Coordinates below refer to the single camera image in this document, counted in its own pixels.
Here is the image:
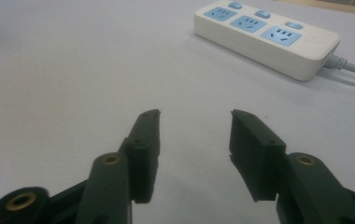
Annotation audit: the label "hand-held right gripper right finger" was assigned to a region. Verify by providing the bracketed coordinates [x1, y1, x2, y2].
[229, 108, 355, 224]

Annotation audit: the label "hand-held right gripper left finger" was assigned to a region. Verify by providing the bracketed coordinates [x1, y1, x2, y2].
[75, 108, 162, 224]

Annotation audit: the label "white power strip blue sockets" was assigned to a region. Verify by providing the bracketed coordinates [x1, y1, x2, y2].
[193, 0, 342, 82]

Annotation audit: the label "grey power strip cable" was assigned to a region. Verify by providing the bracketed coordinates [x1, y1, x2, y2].
[323, 53, 355, 78]

